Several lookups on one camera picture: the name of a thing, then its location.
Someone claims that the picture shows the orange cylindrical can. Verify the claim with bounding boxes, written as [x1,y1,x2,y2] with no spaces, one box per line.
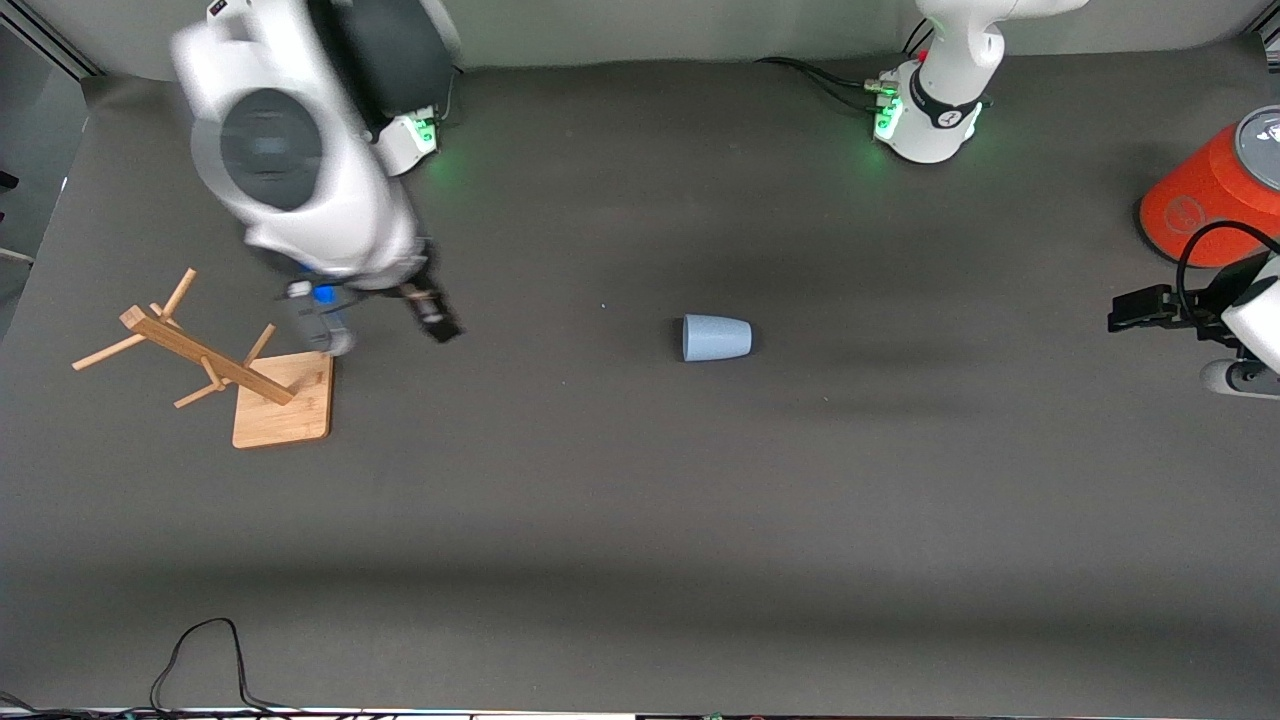
[1138,105,1280,269]

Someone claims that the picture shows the black left arm base cables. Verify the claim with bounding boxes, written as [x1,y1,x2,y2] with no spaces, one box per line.
[755,55,886,113]

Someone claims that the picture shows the light blue cup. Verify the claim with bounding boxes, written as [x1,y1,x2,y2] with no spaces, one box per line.
[682,314,753,363]

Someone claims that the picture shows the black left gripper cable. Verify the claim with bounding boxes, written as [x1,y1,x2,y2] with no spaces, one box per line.
[1176,220,1280,323]

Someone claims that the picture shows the dark grey table mat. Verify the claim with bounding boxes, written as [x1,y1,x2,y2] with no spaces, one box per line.
[0,35,1280,716]

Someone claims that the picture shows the wooden cup rack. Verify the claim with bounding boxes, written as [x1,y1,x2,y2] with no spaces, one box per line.
[72,267,334,449]

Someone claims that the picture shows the thin black floor cable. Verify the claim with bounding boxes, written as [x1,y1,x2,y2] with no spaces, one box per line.
[0,617,361,720]

